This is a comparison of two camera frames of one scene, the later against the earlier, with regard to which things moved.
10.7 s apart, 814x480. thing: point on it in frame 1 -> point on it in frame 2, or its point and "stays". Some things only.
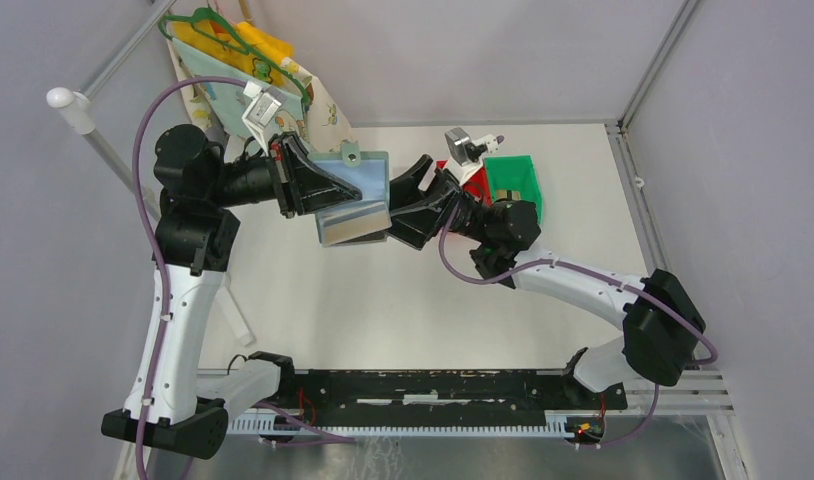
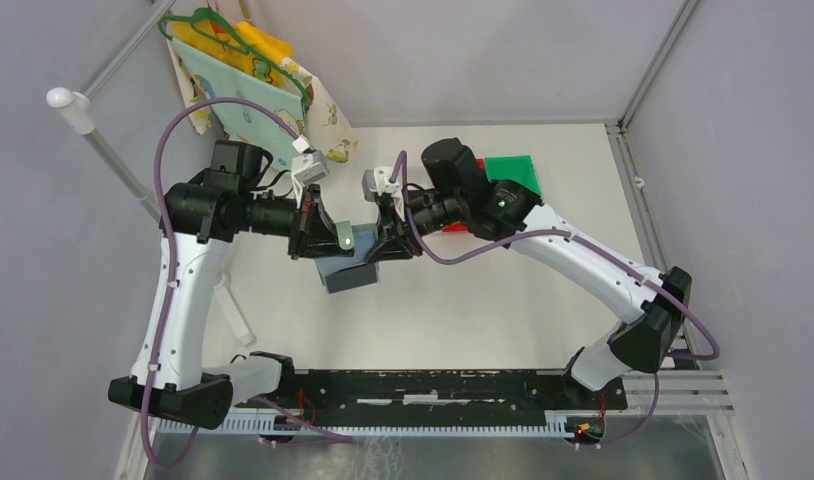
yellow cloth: x=227 y=45 stays
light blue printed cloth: x=224 y=102 stays
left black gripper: x=297 y=184 -> x=314 y=233
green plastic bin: x=514 y=172 stays
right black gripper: x=416 y=225 -> x=394 y=231
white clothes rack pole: x=81 y=108 stays
